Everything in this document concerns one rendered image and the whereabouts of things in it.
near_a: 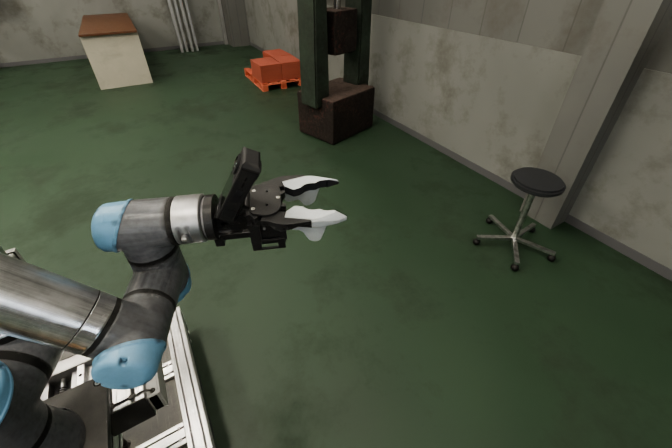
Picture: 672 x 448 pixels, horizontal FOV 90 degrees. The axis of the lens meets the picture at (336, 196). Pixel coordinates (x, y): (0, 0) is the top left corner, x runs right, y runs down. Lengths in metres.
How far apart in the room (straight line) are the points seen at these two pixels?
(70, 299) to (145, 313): 0.09
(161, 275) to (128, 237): 0.08
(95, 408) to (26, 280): 0.45
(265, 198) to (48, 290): 0.28
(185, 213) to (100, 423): 0.50
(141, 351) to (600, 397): 2.29
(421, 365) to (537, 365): 0.66
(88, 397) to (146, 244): 0.45
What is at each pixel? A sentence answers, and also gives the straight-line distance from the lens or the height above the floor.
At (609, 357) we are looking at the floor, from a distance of 2.68.
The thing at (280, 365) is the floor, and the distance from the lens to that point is 2.15.
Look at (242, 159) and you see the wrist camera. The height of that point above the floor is 1.67.
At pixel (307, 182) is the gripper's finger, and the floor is 1.59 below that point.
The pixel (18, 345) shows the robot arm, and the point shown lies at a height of 1.37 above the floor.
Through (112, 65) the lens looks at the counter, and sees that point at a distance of 7.35.
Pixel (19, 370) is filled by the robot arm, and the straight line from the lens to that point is 0.77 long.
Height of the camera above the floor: 1.89
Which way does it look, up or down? 35 degrees down
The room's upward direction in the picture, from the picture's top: straight up
